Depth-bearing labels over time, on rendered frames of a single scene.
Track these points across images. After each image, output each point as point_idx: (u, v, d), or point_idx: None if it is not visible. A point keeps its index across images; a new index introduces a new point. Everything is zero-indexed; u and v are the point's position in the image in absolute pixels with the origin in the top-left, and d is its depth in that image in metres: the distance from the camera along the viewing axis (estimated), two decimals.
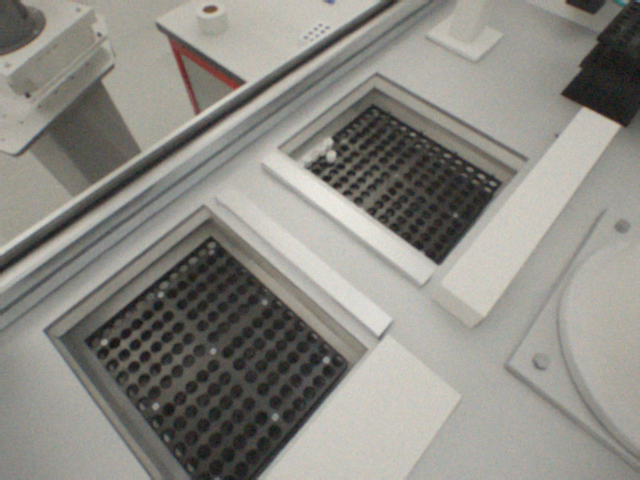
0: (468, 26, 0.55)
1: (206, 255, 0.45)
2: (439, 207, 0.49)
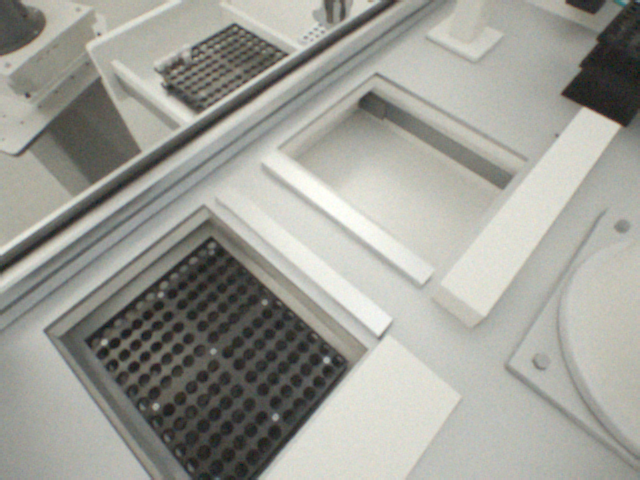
0: (468, 26, 0.55)
1: (206, 255, 0.45)
2: None
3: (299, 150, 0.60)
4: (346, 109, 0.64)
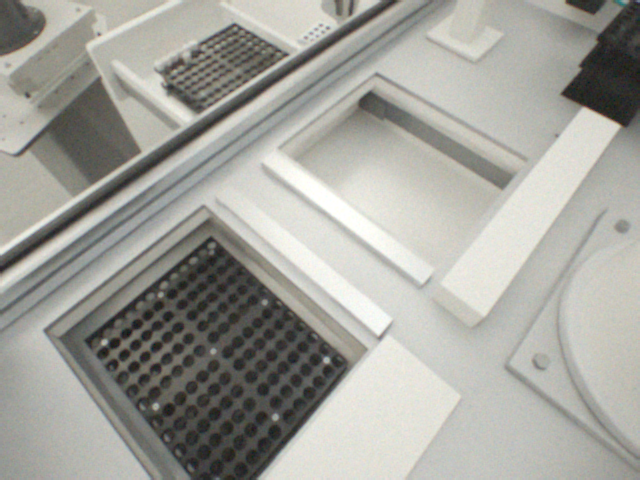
0: (468, 26, 0.55)
1: (206, 255, 0.45)
2: None
3: (299, 150, 0.60)
4: (346, 109, 0.64)
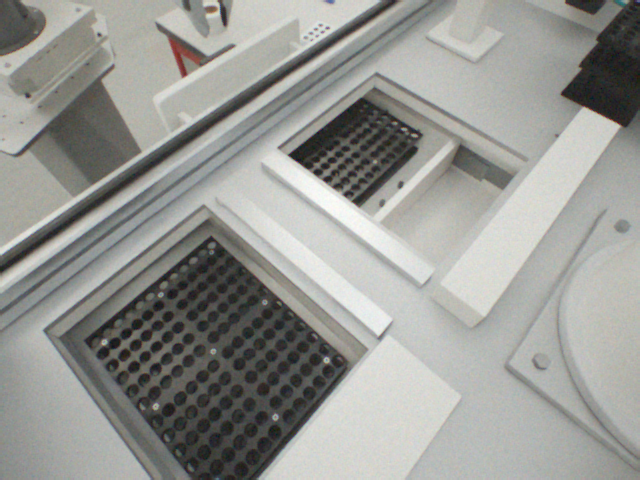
0: (468, 26, 0.55)
1: (206, 255, 0.45)
2: (361, 155, 0.53)
3: (396, 219, 0.54)
4: (442, 169, 0.57)
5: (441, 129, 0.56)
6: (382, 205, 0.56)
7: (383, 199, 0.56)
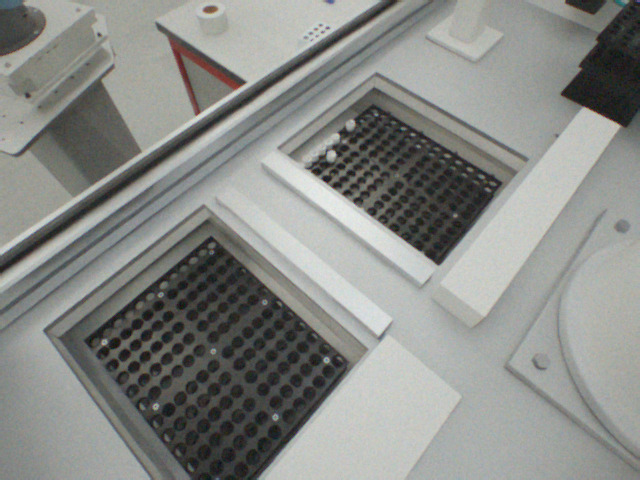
0: (468, 26, 0.55)
1: (206, 255, 0.45)
2: (439, 207, 0.49)
3: None
4: None
5: None
6: None
7: None
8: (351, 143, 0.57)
